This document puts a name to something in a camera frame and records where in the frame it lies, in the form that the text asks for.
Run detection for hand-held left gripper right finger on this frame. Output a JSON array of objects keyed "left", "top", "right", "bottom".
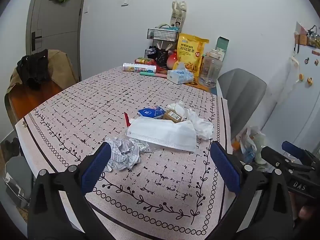
[{"left": 209, "top": 141, "right": 293, "bottom": 240}]

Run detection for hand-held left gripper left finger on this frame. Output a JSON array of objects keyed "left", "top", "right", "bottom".
[{"left": 27, "top": 142, "right": 112, "bottom": 240}]

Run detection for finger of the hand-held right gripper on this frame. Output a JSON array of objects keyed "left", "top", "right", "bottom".
[
  {"left": 281, "top": 141, "right": 320, "bottom": 167},
  {"left": 261, "top": 146, "right": 300, "bottom": 174}
]

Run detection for large white tissue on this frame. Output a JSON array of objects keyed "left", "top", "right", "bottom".
[{"left": 186, "top": 109, "right": 214, "bottom": 139}]

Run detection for silver blister pack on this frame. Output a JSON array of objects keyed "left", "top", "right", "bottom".
[{"left": 135, "top": 141, "right": 153, "bottom": 153}]

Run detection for person's right hand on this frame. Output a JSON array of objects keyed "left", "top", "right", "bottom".
[{"left": 298, "top": 205, "right": 318, "bottom": 228}]

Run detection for green netted melon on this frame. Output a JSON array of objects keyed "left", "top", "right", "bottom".
[{"left": 253, "top": 134, "right": 267, "bottom": 165}]

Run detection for crumpled paper receipt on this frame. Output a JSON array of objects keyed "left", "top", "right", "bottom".
[{"left": 104, "top": 138, "right": 142, "bottom": 172}]

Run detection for white plastic bag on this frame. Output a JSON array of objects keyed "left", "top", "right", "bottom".
[{"left": 240, "top": 126, "right": 260, "bottom": 164}]

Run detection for white refrigerator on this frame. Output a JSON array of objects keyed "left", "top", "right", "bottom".
[{"left": 260, "top": 21, "right": 320, "bottom": 155}]

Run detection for pink patterned tablecloth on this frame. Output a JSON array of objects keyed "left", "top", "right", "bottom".
[{"left": 15, "top": 65, "right": 234, "bottom": 240}]

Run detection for white face mask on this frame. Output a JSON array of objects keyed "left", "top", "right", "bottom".
[{"left": 127, "top": 117, "right": 198, "bottom": 153}]

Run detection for small brown cardboard box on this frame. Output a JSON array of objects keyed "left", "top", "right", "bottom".
[{"left": 162, "top": 109, "right": 184, "bottom": 123}]

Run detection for grey upholstered chair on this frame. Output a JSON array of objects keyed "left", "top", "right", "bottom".
[{"left": 217, "top": 68, "right": 267, "bottom": 140}]

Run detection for small crumpled white tissue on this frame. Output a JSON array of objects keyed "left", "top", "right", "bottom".
[{"left": 167, "top": 100, "right": 187, "bottom": 115}]

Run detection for blue white packet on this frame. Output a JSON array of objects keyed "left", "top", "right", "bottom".
[{"left": 137, "top": 105, "right": 167, "bottom": 119}]

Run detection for grey round stool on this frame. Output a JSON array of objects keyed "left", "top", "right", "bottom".
[{"left": 4, "top": 156, "right": 34, "bottom": 208}]

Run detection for dark shoes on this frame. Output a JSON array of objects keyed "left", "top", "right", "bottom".
[{"left": 5, "top": 137, "right": 20, "bottom": 160}]

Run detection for white hanging cloth bag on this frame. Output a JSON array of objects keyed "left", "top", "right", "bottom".
[{"left": 290, "top": 51, "right": 300, "bottom": 83}]

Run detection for clear plastic jar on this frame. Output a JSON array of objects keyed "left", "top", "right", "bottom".
[{"left": 198, "top": 49, "right": 223, "bottom": 88}]

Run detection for wooden chair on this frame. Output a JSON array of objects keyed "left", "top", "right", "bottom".
[{"left": 4, "top": 79, "right": 80, "bottom": 128}]

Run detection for blue white tissue pack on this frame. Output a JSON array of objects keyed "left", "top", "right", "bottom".
[{"left": 167, "top": 62, "right": 194, "bottom": 85}]

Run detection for brown jacket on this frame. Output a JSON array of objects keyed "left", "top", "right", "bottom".
[{"left": 7, "top": 49, "right": 79, "bottom": 93}]

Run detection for green pink pen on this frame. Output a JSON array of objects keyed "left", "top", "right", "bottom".
[{"left": 139, "top": 71, "right": 168, "bottom": 78}]

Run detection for yellow snack bag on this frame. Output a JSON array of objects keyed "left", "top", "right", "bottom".
[{"left": 176, "top": 33, "right": 210, "bottom": 77}]

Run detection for red peach-shaped jar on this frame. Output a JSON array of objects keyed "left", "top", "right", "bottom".
[{"left": 166, "top": 50, "right": 179, "bottom": 70}]

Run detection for black garment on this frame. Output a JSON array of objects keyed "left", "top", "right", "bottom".
[{"left": 16, "top": 49, "right": 50, "bottom": 90}]

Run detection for teal cardboard box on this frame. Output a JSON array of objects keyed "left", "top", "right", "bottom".
[{"left": 215, "top": 36, "right": 230, "bottom": 62}]

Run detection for black pen holder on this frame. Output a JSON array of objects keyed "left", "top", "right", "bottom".
[{"left": 156, "top": 49, "right": 170, "bottom": 64}]

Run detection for grey door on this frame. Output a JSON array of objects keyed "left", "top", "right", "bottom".
[{"left": 25, "top": 0, "right": 89, "bottom": 85}]

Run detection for black door handle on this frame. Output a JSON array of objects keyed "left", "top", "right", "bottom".
[{"left": 31, "top": 31, "right": 43, "bottom": 49}]

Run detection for black wire rack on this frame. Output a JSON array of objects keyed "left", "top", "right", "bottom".
[{"left": 145, "top": 28, "right": 180, "bottom": 60}]

